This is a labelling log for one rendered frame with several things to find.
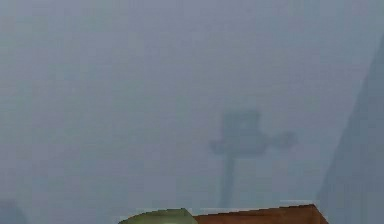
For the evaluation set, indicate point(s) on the brown wooden stand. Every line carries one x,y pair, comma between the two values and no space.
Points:
266,217

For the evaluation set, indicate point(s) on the green round object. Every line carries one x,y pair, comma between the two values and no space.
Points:
160,218

